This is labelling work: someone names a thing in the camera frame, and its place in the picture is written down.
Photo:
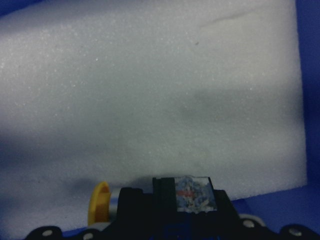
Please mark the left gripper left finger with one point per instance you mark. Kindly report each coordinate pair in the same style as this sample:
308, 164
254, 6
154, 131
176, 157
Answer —
96, 231

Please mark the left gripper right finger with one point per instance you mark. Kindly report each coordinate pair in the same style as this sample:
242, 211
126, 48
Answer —
235, 226

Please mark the yellow push button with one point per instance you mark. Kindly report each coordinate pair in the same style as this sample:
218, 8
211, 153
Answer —
180, 194

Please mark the left blue plastic bin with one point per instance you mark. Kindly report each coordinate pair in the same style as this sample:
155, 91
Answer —
310, 100

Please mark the white foam pad left bin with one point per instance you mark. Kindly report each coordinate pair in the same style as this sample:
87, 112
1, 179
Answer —
150, 100

